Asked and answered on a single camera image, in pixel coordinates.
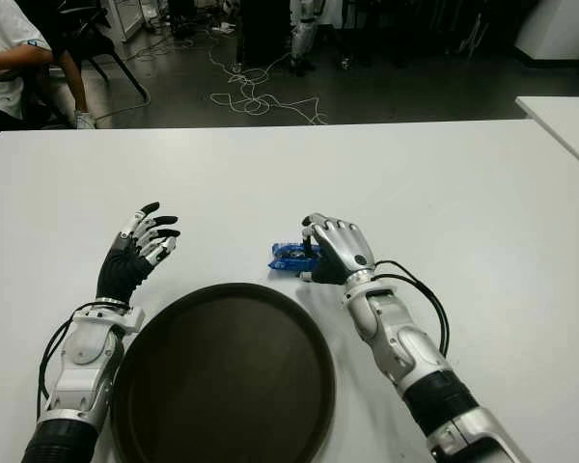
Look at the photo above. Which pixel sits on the round dark brown tray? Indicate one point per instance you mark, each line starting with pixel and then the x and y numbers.
pixel 222 376

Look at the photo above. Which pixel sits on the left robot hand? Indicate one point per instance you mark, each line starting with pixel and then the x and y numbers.
pixel 120 272

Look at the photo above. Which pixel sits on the white display cabinet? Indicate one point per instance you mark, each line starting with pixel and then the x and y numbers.
pixel 123 19

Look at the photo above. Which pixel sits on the black chair with sled legs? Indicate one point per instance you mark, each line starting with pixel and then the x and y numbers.
pixel 99 46

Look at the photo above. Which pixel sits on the white humanoid robot legs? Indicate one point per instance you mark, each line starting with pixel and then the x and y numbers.
pixel 303 38

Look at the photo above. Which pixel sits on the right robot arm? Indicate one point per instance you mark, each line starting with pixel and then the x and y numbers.
pixel 415 352

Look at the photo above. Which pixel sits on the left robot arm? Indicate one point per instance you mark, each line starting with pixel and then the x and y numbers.
pixel 84 357

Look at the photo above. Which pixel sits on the black chair with armrest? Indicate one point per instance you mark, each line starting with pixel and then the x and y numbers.
pixel 31 103

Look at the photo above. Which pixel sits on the black cabinet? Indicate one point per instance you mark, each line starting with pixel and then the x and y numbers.
pixel 265 34

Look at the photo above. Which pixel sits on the white power strip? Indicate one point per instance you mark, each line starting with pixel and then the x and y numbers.
pixel 223 27

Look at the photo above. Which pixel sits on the person in white shirt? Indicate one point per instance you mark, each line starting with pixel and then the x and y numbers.
pixel 2 48

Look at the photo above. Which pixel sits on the blue Oreo packet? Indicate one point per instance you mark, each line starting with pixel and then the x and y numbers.
pixel 287 258

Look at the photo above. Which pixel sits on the white block with black base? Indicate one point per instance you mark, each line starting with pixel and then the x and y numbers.
pixel 559 29

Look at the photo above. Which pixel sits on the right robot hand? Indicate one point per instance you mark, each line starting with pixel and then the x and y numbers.
pixel 347 248

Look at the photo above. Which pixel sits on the white side table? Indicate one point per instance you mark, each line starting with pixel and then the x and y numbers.
pixel 567 123

